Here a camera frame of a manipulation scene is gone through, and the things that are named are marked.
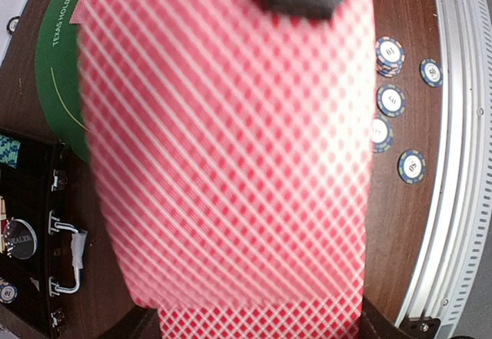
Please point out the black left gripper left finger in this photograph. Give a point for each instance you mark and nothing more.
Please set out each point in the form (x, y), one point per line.
(138, 323)

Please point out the dealt red card top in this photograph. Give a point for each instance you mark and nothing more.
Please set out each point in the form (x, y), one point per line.
(78, 16)

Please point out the red-backed card deck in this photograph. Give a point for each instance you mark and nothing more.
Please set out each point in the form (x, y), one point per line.
(310, 319)

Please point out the clear acrylic dealer button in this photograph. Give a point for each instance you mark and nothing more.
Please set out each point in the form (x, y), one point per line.
(20, 239)

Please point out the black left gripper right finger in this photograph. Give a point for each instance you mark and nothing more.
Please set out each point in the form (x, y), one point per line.
(373, 325)

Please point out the lone chip by wall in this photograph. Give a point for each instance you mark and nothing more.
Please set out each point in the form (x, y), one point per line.
(12, 24)

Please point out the black poker set case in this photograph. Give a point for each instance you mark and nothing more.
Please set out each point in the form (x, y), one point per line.
(41, 255)

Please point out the blue tan chip row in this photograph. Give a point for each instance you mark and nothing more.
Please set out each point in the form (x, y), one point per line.
(8, 292)

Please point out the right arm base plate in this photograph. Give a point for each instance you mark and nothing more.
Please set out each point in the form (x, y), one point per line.
(424, 328)

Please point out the green round poker mat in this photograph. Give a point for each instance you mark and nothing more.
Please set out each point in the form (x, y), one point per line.
(56, 74)

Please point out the teal chip row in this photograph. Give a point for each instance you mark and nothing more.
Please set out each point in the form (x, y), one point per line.
(9, 150)

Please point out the blue tan chip stack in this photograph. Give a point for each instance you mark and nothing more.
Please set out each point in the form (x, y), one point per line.
(390, 56)

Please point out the aluminium front rail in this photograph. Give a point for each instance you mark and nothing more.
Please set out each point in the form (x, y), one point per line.
(460, 207)

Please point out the spilled green blue chip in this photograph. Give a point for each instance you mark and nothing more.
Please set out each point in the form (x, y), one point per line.
(431, 72)
(411, 166)
(382, 135)
(391, 100)

